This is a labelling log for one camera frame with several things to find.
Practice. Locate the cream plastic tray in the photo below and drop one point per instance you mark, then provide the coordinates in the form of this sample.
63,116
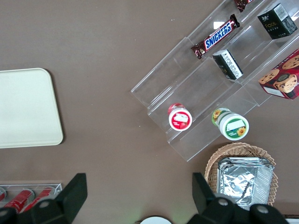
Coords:
25,107

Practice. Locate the small black carton box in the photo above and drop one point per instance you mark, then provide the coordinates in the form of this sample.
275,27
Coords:
276,22
227,64

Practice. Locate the Snickers chocolate bar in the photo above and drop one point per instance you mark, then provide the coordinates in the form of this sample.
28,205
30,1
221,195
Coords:
240,4
217,36

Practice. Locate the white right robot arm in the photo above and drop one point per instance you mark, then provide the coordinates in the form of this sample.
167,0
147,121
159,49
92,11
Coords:
155,220

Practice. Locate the red chocolate chip cookie box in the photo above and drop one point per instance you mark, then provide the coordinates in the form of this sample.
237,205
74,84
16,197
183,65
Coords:
283,77

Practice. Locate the light wicker basket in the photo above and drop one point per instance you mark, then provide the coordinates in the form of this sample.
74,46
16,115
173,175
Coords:
233,149

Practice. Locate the green lid yogurt cup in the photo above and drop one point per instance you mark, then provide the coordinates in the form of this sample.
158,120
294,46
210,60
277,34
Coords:
233,127

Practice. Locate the red lid yogurt cup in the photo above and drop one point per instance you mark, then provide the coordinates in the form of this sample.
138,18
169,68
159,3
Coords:
180,119

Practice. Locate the red cola bottle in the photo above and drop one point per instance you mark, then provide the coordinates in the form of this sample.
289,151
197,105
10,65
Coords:
2,194
19,198
44,193

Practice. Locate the clear acrylic stepped stand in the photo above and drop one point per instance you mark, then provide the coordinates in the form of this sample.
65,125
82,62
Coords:
198,93

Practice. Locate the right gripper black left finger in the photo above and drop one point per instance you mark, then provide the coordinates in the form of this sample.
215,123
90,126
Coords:
67,200

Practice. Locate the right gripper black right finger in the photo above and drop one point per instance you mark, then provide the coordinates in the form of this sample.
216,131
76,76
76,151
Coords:
208,205

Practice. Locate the aluminium foil tray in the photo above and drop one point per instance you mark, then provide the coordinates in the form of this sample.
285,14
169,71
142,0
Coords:
243,182

